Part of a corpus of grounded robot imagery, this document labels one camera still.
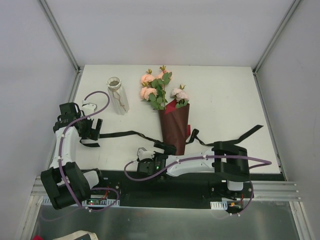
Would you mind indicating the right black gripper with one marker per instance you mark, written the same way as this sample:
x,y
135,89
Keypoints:
x,y
164,148

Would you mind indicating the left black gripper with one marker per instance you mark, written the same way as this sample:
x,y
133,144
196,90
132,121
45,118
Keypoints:
x,y
94,128

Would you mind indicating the brown red wrapping paper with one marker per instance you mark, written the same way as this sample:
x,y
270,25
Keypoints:
x,y
174,126

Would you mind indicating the black ribbon with gold print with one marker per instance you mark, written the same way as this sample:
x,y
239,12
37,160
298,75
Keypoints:
x,y
192,137

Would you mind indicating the pink artificial flower bunch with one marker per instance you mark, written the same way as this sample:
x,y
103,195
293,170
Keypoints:
x,y
153,90

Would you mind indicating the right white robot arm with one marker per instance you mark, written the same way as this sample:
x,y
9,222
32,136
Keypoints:
x,y
223,159

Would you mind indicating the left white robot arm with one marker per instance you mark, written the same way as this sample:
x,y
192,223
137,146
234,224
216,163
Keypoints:
x,y
64,182

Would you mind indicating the white ribbed ceramic vase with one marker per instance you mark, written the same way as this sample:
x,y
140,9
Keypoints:
x,y
117,95

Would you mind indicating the red object at bottom edge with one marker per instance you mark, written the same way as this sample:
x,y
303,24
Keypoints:
x,y
37,237

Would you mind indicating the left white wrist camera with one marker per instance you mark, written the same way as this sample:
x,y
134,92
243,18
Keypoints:
x,y
88,108

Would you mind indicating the left white cable duct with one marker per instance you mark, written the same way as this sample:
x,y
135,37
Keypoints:
x,y
92,202

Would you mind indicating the white cable duct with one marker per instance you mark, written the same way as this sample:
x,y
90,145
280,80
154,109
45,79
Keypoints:
x,y
92,202
226,205

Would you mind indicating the right white cable duct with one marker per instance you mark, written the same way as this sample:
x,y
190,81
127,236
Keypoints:
x,y
226,205

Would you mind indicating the left aluminium frame post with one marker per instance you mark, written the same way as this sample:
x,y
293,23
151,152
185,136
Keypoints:
x,y
59,34

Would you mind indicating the aluminium frame post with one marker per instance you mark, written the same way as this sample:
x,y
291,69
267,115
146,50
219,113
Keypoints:
x,y
59,34
277,34

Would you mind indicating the right aluminium frame post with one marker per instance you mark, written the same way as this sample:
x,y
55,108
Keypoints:
x,y
277,34

